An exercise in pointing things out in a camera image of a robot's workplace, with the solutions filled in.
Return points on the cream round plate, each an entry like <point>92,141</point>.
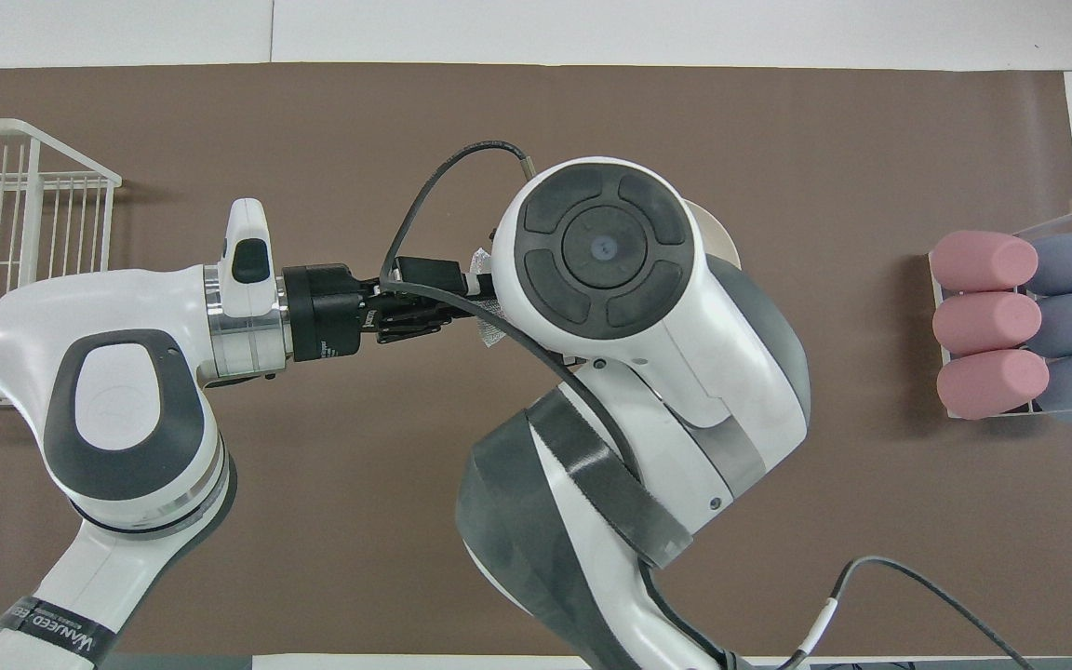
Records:
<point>722,237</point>

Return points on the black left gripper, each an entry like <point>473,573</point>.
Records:
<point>327,312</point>

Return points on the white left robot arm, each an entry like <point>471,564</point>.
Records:
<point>127,419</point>

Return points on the pink plastic cup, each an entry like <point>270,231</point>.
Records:
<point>987,323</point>
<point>992,383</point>
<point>983,261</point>

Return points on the brown table mat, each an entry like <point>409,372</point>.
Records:
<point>313,558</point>

